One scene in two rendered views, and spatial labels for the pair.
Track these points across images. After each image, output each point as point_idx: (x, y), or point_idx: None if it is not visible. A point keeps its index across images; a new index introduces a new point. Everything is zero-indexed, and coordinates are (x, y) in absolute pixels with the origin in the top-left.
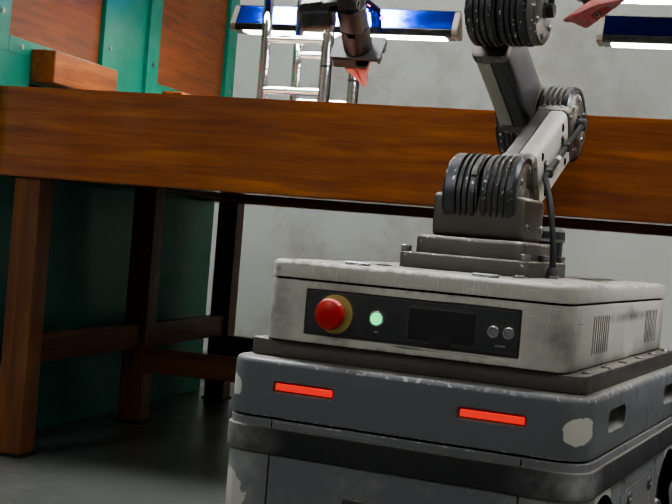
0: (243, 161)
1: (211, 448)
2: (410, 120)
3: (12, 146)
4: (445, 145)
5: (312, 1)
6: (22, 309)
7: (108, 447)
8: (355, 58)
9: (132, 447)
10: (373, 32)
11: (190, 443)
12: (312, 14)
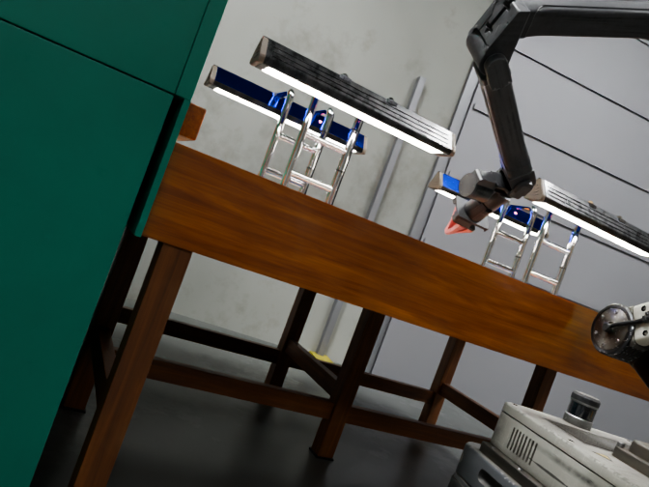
0: (390, 288)
1: (186, 459)
2: (511, 289)
3: (172, 212)
4: (525, 313)
5: (490, 180)
6: (135, 382)
7: (124, 476)
8: (474, 223)
9: (139, 472)
10: (314, 130)
11: (163, 451)
12: (483, 188)
